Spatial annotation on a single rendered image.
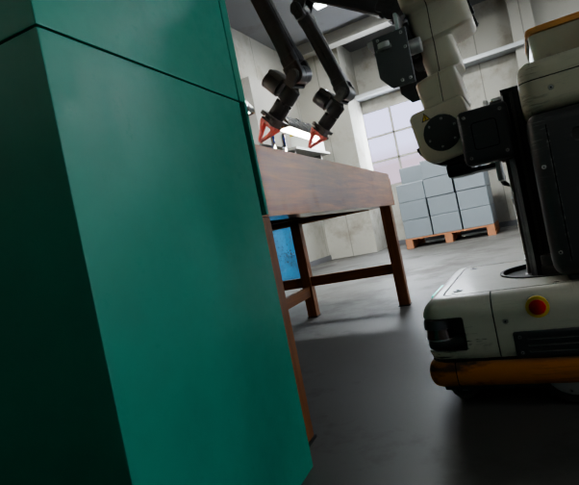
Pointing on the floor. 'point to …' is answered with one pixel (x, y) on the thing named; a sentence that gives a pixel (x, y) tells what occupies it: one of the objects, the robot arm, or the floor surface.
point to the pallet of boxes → (443, 203)
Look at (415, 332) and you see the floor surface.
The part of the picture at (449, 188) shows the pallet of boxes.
